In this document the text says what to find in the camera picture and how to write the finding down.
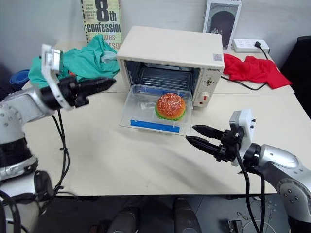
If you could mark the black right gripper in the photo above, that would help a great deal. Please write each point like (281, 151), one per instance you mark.
(229, 148)

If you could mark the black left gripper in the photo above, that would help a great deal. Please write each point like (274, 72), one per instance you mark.
(70, 91)

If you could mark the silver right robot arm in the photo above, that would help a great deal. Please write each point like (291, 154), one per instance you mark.
(279, 160)

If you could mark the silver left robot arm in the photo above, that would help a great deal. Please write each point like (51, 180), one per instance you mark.
(22, 104)

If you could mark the clear plastic food container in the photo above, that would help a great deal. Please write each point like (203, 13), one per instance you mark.
(141, 102)

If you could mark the glass toaster oven door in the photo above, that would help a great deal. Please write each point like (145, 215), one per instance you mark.
(155, 126)

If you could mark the cream toaster oven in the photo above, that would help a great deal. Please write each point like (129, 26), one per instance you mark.
(170, 46)

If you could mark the teal cloth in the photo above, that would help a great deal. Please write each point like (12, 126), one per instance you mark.
(90, 61)

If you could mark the toy hamburger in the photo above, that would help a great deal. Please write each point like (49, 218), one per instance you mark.
(170, 105)

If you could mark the dark rounded shape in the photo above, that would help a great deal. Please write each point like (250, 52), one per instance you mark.
(185, 216)
(125, 219)

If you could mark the blue bowl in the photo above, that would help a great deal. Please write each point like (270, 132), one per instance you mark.
(18, 78)

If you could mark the red cloth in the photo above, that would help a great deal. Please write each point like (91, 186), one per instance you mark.
(252, 69)

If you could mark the small black floor device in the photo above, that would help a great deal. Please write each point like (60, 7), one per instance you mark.
(235, 226)

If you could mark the white power strip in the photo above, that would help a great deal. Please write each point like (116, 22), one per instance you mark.
(245, 44)

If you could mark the black chair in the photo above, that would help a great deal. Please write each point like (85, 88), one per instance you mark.
(300, 72)

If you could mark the white book with archway photo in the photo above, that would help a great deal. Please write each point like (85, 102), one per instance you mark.
(222, 21)

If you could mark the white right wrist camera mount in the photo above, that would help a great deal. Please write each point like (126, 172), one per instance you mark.
(246, 126)

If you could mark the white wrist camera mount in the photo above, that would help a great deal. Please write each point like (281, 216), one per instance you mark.
(246, 126)
(49, 70)

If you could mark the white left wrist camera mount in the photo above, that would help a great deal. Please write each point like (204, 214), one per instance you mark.
(49, 70)

